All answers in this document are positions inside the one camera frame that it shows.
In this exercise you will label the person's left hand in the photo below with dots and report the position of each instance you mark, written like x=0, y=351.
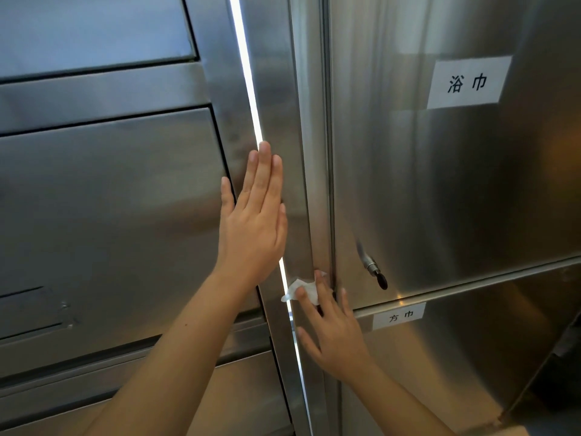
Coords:
x=252, y=236

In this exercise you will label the person's right hand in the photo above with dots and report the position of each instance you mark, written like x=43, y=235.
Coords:
x=340, y=345

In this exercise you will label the white wet wipe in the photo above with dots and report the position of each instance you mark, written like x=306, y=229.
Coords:
x=306, y=286

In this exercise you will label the person's right forearm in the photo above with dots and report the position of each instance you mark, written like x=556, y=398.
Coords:
x=399, y=408

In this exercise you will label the person's left forearm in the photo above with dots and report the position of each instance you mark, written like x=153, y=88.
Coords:
x=172, y=367

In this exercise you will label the white paper label square towel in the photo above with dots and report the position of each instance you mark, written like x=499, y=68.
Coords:
x=381, y=324

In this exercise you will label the steel linen shelf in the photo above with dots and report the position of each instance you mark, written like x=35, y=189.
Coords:
x=272, y=86

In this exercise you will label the stainless steel cabinet body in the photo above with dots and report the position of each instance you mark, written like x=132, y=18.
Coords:
x=91, y=95

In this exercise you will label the black-headed key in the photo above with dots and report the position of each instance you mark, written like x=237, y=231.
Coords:
x=382, y=281

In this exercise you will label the white paper label bath towel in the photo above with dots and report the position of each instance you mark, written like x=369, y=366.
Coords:
x=467, y=68

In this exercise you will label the chrome label holder frame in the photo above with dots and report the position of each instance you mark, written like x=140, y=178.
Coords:
x=27, y=313

